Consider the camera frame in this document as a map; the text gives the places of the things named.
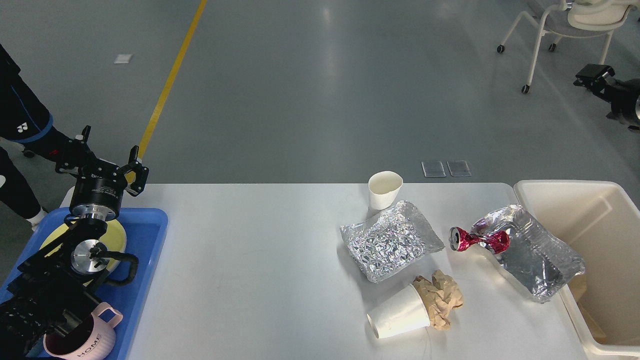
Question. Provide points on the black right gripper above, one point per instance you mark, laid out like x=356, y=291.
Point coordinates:
x=623, y=96

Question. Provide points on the beige plastic bin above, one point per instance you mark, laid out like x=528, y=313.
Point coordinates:
x=600, y=222

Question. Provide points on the white office chair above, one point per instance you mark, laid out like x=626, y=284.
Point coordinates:
x=571, y=19

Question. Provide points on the pink HOME mug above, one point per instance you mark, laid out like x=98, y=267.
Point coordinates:
x=93, y=339

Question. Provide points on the clear floor plate left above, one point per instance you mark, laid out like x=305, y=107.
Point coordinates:
x=433, y=169

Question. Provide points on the blue plastic tray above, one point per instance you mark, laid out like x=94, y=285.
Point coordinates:
x=145, y=230

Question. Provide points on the crushed red soda can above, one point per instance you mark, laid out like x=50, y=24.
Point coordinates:
x=461, y=240

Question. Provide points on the silver foil bag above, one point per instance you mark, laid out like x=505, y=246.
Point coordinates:
x=390, y=241
x=536, y=262

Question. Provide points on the yellow plastic plate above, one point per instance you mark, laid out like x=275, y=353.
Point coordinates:
x=115, y=235

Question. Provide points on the white floor marker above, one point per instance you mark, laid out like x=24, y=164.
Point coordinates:
x=121, y=59

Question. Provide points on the pink white plate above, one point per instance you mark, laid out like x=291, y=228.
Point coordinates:
x=118, y=245

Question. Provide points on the crumpled brown paper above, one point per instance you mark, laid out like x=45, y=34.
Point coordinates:
x=440, y=296

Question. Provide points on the lying white paper cup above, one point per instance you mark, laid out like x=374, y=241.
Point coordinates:
x=401, y=313

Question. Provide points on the white paper cup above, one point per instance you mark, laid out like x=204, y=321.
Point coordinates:
x=383, y=188
x=401, y=313

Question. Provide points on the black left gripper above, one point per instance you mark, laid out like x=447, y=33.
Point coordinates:
x=98, y=196

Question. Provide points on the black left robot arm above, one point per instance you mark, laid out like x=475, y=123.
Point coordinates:
x=55, y=290

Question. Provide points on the clear floor plate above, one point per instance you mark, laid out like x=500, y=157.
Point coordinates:
x=459, y=168
x=433, y=169

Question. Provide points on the clear floor plate right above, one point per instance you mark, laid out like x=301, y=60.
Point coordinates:
x=459, y=168

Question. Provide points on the person in black jacket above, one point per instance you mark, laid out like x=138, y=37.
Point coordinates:
x=24, y=120

